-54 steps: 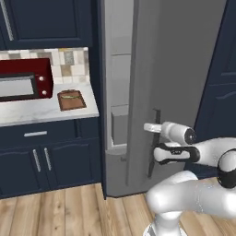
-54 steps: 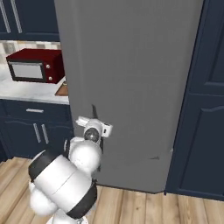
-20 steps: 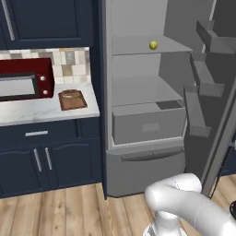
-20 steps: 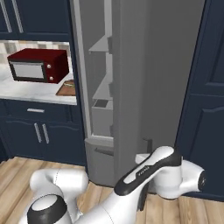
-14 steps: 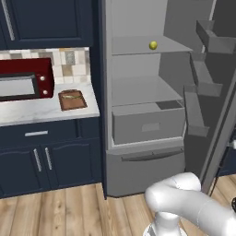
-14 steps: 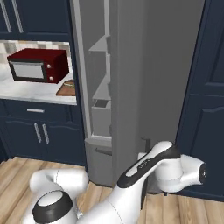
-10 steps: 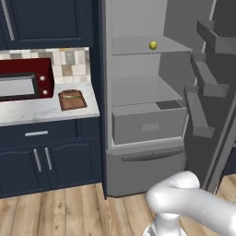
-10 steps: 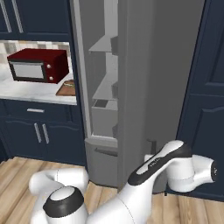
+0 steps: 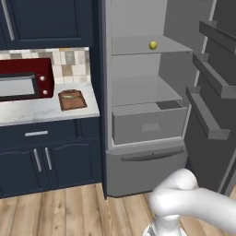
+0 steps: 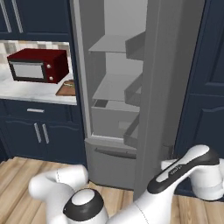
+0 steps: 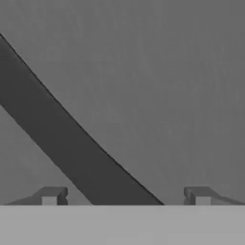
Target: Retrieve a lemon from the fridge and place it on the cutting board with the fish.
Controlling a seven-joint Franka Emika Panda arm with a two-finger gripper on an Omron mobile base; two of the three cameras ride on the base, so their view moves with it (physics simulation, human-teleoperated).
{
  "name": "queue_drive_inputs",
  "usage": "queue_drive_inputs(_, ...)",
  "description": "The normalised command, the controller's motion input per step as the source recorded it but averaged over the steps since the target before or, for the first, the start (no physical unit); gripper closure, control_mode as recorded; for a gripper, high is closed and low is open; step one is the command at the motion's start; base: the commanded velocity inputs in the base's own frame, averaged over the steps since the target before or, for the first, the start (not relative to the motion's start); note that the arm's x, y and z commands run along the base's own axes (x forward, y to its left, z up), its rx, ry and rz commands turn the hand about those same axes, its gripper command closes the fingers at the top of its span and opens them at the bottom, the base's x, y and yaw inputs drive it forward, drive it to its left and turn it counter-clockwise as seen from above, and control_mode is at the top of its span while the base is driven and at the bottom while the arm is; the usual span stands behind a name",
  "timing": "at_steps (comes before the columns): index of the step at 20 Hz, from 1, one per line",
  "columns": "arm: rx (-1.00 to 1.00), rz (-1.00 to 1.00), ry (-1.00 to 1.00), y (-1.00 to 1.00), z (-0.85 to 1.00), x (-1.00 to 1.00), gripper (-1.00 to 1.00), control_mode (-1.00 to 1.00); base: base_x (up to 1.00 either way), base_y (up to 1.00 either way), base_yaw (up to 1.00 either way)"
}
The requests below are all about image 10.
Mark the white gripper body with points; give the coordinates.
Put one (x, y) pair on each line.
(168, 165)

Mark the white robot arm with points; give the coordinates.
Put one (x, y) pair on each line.
(58, 195)

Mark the grey fridge door bin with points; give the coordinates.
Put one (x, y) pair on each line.
(132, 132)
(134, 92)
(137, 46)

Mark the grey fridge crisper drawer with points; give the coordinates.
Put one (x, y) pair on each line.
(112, 122)

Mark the grey fridge door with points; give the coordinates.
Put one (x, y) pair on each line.
(163, 87)

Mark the grey fridge shelf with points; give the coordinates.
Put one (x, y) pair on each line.
(115, 87)
(112, 44)

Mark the wooden cutting board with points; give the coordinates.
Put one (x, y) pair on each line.
(65, 91)

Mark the grey fish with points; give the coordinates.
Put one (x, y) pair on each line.
(69, 84)

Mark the grey fridge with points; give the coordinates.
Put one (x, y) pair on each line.
(116, 17)

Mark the grey freezer drawer front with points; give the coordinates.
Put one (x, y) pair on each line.
(110, 172)

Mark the navy tall cupboard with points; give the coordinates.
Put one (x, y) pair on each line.
(207, 73)

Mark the navy base cupboard door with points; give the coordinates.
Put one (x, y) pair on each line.
(20, 137)
(64, 143)

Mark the navy drawer front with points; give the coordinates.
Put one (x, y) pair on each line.
(58, 112)

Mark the dark red microwave oven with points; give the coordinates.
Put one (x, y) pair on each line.
(35, 64)

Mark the navy wall cupboard door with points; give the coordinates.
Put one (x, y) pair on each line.
(43, 16)
(3, 26)

